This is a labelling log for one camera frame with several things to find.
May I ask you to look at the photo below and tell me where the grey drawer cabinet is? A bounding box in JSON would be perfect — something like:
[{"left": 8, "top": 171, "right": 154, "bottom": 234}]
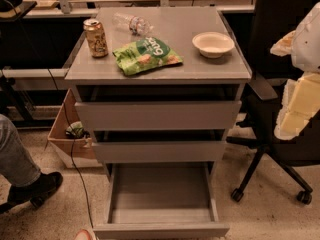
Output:
[{"left": 66, "top": 7, "right": 252, "bottom": 177}]

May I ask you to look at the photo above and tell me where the grey middle drawer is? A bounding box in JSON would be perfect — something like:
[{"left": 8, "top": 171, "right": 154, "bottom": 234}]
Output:
[{"left": 92, "top": 130, "right": 226, "bottom": 163}]

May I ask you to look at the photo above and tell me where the grey drawer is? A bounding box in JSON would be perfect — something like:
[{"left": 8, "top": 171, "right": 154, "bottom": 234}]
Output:
[
  {"left": 74, "top": 85, "right": 241, "bottom": 131},
  {"left": 92, "top": 130, "right": 226, "bottom": 163},
  {"left": 93, "top": 163, "right": 229, "bottom": 240}
]

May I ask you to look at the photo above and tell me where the red white shoe tip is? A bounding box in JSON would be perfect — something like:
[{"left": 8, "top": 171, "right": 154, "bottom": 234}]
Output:
[{"left": 74, "top": 229, "right": 95, "bottom": 240}]

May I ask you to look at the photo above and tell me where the black floor cable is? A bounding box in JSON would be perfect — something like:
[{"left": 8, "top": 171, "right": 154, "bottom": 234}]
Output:
[{"left": 46, "top": 67, "right": 95, "bottom": 228}]

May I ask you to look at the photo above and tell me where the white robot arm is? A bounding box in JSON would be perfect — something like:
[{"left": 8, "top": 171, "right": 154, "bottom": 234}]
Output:
[{"left": 270, "top": 3, "right": 320, "bottom": 140}]

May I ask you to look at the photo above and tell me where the gold soda can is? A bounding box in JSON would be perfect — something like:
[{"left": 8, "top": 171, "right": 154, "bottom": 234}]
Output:
[{"left": 83, "top": 18, "right": 108, "bottom": 58}]

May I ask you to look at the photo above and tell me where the grey bottom drawer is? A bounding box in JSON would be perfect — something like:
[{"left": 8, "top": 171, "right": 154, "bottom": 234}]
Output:
[{"left": 93, "top": 163, "right": 229, "bottom": 240}]

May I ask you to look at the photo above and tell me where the grey top drawer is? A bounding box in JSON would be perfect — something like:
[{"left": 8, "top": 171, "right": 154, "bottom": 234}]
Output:
[{"left": 74, "top": 85, "right": 241, "bottom": 131}]

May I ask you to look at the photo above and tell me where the green chip bag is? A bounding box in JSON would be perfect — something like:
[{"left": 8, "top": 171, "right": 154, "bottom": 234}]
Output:
[{"left": 113, "top": 37, "right": 183, "bottom": 76}]

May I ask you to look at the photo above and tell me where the green item in box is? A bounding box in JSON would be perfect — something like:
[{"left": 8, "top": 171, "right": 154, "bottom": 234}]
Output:
[{"left": 65, "top": 121, "right": 90, "bottom": 139}]

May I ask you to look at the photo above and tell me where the cardboard box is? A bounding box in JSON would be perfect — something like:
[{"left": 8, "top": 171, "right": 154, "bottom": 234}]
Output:
[{"left": 48, "top": 89, "right": 100, "bottom": 168}]

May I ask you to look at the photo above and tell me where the black office chair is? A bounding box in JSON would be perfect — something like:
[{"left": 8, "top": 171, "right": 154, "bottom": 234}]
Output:
[{"left": 227, "top": 0, "right": 320, "bottom": 204}]

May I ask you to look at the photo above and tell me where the person's jeans leg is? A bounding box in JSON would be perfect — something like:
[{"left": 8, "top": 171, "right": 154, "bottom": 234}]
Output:
[{"left": 0, "top": 115, "right": 41, "bottom": 187}]

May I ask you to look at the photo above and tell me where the white paper bowl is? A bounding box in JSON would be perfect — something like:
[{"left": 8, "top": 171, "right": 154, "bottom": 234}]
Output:
[{"left": 192, "top": 32, "right": 235, "bottom": 58}]

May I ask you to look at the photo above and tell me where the clear plastic water bottle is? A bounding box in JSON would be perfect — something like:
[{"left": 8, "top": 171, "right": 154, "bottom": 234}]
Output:
[{"left": 112, "top": 12, "right": 153, "bottom": 36}]

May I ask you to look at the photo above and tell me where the black shoe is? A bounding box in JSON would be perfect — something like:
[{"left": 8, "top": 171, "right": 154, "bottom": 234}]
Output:
[{"left": 0, "top": 172, "right": 63, "bottom": 214}]

